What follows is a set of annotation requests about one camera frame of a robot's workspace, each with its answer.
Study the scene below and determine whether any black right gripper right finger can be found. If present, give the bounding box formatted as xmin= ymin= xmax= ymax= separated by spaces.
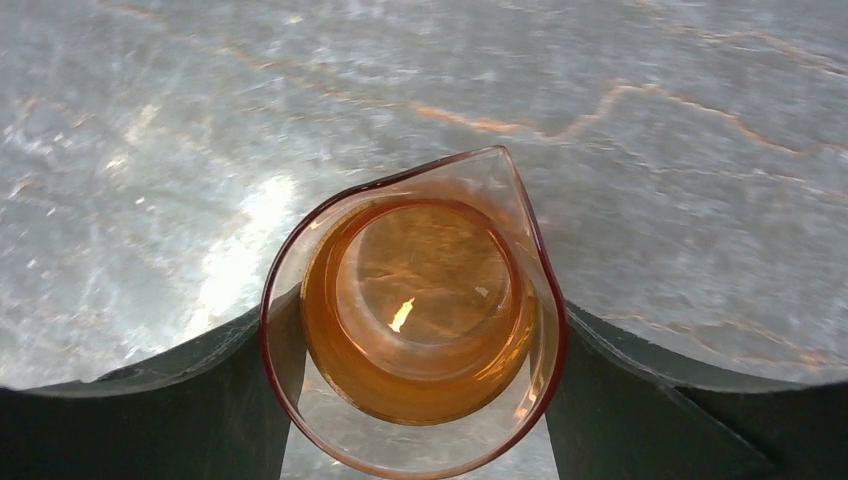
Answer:
xmin=546 ymin=307 xmax=847 ymax=479

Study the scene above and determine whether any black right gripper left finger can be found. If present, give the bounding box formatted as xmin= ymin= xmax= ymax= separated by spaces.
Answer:
xmin=1 ymin=308 xmax=290 ymax=479

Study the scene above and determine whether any amber glass carafe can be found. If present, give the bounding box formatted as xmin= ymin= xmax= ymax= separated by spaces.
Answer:
xmin=259 ymin=145 xmax=567 ymax=479

